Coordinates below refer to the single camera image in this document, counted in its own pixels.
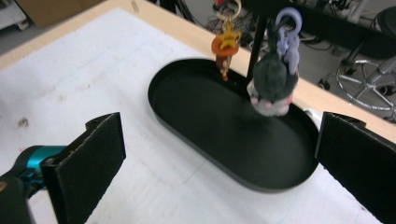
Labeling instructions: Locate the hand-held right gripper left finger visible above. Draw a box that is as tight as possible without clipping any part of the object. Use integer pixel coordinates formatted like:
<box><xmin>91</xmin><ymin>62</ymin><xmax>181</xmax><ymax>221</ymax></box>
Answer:
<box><xmin>39</xmin><ymin>111</ymin><xmax>127</xmax><ymax>224</ymax></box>

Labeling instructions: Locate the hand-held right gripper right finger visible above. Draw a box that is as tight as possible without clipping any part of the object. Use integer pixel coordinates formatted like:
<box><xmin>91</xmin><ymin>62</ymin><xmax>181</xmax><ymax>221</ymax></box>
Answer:
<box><xmin>314</xmin><ymin>110</ymin><xmax>396</xmax><ymax>224</ymax></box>

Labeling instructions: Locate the dark plush keychain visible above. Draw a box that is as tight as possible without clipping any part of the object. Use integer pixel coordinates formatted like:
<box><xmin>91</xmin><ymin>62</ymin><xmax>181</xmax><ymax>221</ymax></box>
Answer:
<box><xmin>246</xmin><ymin>7</ymin><xmax>304</xmax><ymax>118</ymax></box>

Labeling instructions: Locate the black tray stand with bar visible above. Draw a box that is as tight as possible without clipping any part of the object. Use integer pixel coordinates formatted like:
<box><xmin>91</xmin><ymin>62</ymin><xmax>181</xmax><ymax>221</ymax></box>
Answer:
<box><xmin>147</xmin><ymin>0</ymin><xmax>396</xmax><ymax>194</ymax></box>

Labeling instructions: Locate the red strap figure keychain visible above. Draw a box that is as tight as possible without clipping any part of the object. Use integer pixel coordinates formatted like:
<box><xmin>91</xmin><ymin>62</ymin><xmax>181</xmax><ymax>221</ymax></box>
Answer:
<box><xmin>210</xmin><ymin>0</ymin><xmax>244</xmax><ymax>83</ymax></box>

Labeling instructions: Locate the black round stool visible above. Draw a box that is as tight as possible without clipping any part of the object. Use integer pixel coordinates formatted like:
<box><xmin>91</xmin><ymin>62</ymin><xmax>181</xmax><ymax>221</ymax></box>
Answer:
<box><xmin>335</xmin><ymin>5</ymin><xmax>396</xmax><ymax>123</ymax></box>

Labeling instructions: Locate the white table mat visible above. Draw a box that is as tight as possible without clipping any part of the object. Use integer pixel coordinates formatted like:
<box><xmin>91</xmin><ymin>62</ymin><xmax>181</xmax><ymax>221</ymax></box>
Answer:
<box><xmin>0</xmin><ymin>7</ymin><xmax>385</xmax><ymax>224</ymax></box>

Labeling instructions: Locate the brown cardboard box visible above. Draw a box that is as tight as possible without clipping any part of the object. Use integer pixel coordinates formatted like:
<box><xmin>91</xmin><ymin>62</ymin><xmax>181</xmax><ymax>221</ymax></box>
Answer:
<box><xmin>14</xmin><ymin>0</ymin><xmax>106</xmax><ymax>30</ymax></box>

